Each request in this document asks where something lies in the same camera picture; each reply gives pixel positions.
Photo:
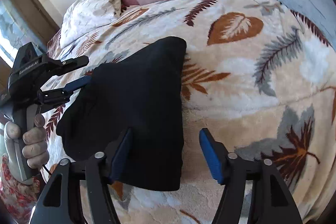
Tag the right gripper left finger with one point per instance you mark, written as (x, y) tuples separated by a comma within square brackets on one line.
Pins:
[(60, 200)]

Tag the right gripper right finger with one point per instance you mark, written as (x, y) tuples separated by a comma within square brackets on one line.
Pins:
[(257, 184)]

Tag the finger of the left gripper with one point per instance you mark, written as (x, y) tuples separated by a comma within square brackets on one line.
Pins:
[(64, 67), (56, 97)]

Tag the black pants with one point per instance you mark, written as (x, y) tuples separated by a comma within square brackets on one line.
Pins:
[(142, 94)]

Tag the floral red sleeve forearm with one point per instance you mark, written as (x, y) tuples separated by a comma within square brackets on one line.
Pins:
[(18, 198)]

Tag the left hand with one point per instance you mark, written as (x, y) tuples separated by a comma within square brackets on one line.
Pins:
[(35, 150)]

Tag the cream white pillow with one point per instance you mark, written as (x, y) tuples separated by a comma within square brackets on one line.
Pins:
[(86, 16)]

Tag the leaf patterned fleece blanket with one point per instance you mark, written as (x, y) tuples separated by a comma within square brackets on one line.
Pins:
[(259, 76)]

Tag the light blue quilted blanket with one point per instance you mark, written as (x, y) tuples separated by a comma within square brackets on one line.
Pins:
[(320, 12)]

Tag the window with brown frame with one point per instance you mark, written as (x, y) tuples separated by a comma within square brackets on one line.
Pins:
[(24, 21)]

